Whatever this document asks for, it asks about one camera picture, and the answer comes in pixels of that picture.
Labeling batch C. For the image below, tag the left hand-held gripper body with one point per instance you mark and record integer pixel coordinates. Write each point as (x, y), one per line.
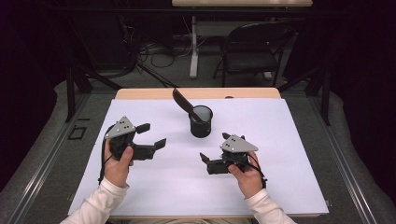
(121, 129)

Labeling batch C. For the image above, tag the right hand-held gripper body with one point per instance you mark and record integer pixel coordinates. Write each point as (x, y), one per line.
(238, 144)

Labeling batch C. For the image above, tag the black mesh pen cup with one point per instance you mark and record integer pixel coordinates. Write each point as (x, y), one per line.
(200, 129)

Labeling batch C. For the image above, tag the black spatula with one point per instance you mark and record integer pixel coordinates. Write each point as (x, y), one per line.
(183, 102)

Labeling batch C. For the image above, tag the person's right hand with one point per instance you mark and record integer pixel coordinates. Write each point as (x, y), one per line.
(249, 180)

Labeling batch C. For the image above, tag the person's left hand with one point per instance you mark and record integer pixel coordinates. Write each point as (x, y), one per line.
(116, 171)

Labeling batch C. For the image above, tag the white board mat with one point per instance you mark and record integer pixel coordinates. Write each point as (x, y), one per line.
(174, 186)

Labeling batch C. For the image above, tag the light wooden table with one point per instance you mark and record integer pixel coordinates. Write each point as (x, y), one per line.
(218, 93)

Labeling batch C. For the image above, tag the black metal stand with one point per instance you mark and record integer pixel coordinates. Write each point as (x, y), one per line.
(325, 96)
(71, 93)

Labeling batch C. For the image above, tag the black folding chair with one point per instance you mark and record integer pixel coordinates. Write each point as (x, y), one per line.
(252, 62)

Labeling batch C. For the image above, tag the white-legged desk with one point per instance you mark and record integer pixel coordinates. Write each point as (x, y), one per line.
(194, 53)

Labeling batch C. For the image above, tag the grey metal floor rail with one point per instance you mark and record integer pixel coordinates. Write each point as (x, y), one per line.
(342, 161)
(46, 161)

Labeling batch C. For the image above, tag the black horizontal frame bar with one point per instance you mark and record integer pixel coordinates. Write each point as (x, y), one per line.
(124, 10)

